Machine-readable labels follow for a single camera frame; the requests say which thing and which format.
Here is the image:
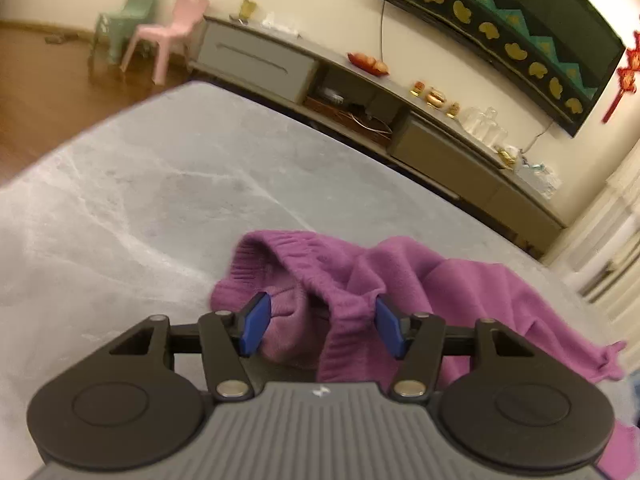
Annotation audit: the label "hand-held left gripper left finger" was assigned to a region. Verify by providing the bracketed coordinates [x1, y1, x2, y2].
[107, 292, 272, 402]

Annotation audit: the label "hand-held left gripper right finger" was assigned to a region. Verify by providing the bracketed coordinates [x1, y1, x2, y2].
[374, 296, 533, 402]

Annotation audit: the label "purple knit pants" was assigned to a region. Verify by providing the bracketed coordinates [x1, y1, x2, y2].
[210, 230, 640, 480]

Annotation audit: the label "white storage box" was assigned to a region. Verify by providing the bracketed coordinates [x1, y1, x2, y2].
[517, 160, 561, 198]

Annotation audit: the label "group of clear glass cups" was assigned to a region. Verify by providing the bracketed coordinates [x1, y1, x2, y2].
[460, 106, 508, 146]

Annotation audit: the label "dark pot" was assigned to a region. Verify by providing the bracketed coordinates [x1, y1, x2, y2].
[316, 86, 346, 107]

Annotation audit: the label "beige curtain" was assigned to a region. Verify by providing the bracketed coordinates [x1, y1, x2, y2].
[545, 150, 640, 301]

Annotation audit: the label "red fruit plate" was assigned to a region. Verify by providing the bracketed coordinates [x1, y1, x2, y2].
[347, 51, 390, 77]

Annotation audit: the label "long grey TV cabinet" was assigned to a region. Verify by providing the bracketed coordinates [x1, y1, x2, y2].
[187, 15, 568, 261]

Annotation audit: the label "white items on cabinet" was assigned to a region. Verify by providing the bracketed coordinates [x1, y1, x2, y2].
[260, 12, 301, 37]

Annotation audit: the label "pink plastic child chair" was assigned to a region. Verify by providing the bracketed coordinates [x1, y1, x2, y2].
[120, 0, 210, 86]

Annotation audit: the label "green plastic child chair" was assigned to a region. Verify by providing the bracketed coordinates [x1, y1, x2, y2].
[90, 0, 158, 66]

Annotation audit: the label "wall TV with patterned cover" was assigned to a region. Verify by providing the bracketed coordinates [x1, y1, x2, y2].
[370, 0, 627, 138]

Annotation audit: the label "red knot wall ornament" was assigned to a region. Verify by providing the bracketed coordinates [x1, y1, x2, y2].
[602, 30, 640, 123]

